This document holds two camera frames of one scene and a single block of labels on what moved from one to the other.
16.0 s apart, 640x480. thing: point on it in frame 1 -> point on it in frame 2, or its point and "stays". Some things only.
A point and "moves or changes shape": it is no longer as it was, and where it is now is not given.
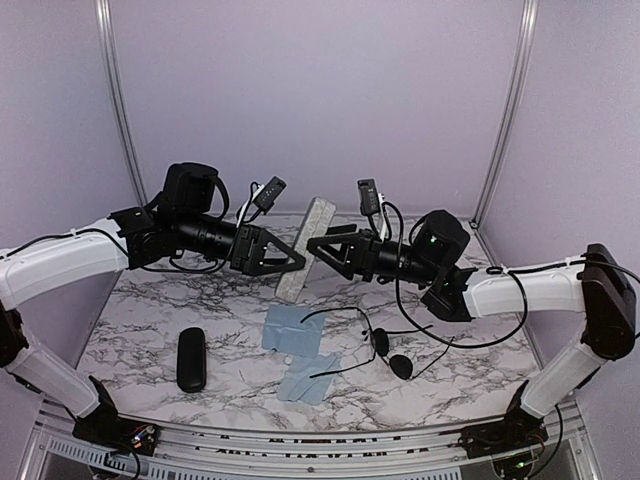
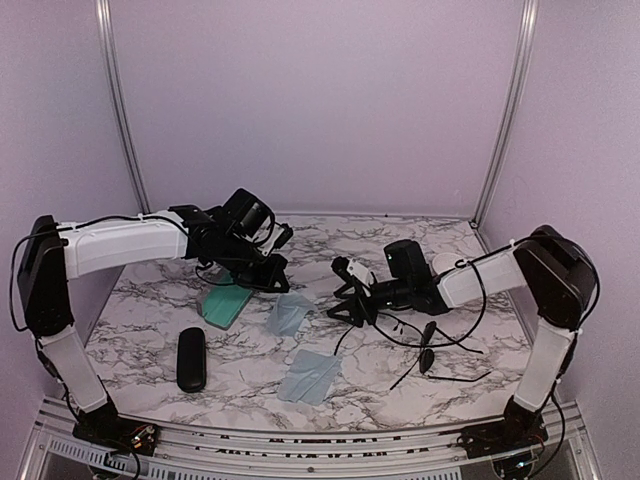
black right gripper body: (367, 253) -> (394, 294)
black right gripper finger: (342, 260) -> (352, 311)
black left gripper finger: (277, 265) -> (265, 282)
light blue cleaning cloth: (293, 330) moves or changes shape
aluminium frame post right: (529, 14) stays
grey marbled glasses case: (291, 282) -> (220, 303)
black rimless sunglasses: (401, 365) -> (427, 356)
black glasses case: (191, 360) stays
